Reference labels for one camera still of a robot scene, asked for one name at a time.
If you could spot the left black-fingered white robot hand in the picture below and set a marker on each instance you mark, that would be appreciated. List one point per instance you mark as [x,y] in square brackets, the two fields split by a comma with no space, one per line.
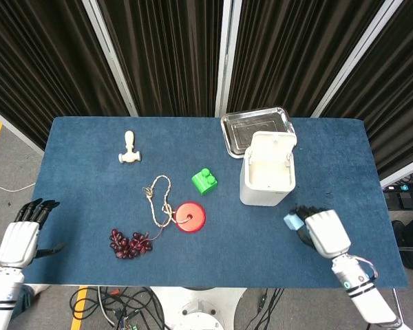
[17,244]

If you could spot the right black-fingered white robot hand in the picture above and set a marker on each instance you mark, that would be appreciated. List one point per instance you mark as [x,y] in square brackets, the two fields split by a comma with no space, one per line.
[327,233]

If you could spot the small light blue cube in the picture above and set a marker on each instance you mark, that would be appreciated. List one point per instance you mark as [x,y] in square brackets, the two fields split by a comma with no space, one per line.
[292,222]

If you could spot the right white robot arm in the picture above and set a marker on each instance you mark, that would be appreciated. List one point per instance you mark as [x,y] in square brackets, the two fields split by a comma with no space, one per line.
[365,302]

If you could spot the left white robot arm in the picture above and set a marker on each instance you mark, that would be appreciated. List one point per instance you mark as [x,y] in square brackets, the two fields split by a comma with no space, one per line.
[0,295]

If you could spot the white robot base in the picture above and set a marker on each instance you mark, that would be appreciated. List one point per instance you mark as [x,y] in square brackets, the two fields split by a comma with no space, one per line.
[199,309]

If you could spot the white open-lid bin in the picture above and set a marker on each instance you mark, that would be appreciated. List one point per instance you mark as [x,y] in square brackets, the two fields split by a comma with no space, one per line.
[261,196]

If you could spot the blue tablecloth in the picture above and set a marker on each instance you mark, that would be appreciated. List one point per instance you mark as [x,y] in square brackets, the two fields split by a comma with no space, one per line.
[261,258]

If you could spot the black power strip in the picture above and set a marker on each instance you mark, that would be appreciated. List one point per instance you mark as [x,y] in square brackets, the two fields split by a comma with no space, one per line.
[404,197]

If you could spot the dark red grape bunch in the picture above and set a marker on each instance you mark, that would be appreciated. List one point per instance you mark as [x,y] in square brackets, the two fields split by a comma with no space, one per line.
[124,244]

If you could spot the red disc with hole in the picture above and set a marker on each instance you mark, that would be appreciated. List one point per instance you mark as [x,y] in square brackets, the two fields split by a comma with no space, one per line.
[192,223]

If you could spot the green two-stud toy block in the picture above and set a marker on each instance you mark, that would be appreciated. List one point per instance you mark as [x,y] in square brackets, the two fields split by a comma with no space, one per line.
[201,184]

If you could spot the stainless steel tray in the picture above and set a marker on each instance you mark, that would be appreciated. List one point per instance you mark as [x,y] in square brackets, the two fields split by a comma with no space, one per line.
[234,120]

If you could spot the beige wooden tap toy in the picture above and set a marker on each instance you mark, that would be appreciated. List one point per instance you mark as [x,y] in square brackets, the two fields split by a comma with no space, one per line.
[129,139]

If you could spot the black pleated curtain panel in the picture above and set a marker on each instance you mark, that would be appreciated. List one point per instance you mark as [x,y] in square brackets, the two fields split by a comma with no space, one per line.
[399,86]
[38,68]
[289,51]
[165,51]

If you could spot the white divider base rail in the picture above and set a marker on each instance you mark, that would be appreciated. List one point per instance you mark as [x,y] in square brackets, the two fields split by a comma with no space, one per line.
[13,128]
[402,174]

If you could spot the white divider frame post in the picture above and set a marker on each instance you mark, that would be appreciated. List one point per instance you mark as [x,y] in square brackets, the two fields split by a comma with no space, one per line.
[227,51]
[108,51]
[360,51]

